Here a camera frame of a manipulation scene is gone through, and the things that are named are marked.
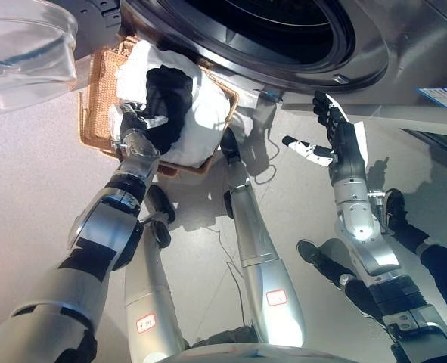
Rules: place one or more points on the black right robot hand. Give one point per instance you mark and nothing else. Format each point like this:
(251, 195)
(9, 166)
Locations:
(346, 147)

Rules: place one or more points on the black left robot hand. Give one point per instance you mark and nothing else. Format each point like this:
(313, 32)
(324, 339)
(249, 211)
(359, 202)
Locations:
(132, 119)

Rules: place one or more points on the black garment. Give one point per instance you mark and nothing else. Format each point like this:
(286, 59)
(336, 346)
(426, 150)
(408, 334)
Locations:
(170, 98)

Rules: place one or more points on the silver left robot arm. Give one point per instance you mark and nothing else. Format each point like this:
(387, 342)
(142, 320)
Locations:
(106, 227)

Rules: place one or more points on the brown wicker laundry basket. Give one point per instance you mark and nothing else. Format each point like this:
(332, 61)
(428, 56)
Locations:
(98, 94)

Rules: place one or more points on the grey front-load washing machine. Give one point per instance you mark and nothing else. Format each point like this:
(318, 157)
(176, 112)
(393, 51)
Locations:
(367, 49)

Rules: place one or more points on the white cloth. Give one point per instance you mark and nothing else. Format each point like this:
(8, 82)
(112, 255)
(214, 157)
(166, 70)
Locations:
(208, 113)

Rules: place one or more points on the black person shoe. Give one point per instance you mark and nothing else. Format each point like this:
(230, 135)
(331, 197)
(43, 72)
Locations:
(321, 259)
(397, 215)

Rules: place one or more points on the small grey box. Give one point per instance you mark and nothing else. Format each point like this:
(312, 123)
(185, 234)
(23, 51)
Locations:
(265, 111)

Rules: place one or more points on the black right robot foot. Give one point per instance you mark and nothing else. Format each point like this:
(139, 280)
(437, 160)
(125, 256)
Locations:
(230, 145)

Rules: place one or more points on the blue white QR label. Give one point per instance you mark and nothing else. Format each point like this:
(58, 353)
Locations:
(442, 94)

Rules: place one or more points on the round glass washer door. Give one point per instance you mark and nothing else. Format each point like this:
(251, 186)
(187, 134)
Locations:
(22, 56)

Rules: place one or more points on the silver right robot leg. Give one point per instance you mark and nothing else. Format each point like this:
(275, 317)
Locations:
(261, 242)

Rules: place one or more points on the silver robot leg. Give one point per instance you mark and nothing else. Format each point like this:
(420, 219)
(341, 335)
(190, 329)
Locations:
(261, 242)
(147, 287)

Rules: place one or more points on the black trouser leg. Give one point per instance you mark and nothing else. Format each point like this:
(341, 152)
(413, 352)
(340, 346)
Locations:
(359, 293)

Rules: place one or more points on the silver left robot leg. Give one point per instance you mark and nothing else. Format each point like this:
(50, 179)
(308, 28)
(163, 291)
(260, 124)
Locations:
(147, 287)

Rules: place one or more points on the black metal floor frame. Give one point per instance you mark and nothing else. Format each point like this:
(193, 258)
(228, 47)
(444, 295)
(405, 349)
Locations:
(442, 138)

